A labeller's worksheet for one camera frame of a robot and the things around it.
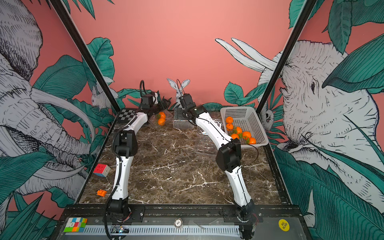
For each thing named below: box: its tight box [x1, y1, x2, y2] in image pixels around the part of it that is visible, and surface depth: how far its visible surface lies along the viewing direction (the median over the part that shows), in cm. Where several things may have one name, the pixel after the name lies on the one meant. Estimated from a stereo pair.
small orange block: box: [96, 189, 107, 197], surface depth 80 cm
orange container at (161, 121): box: [158, 117, 166, 126], surface depth 110 cm
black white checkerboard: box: [118, 109, 135, 121], surface depth 117 cm
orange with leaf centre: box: [242, 131, 251, 138], surface depth 103 cm
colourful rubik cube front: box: [63, 217, 88, 233], surface depth 69 cm
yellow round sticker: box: [278, 219, 290, 232], surface depth 73 cm
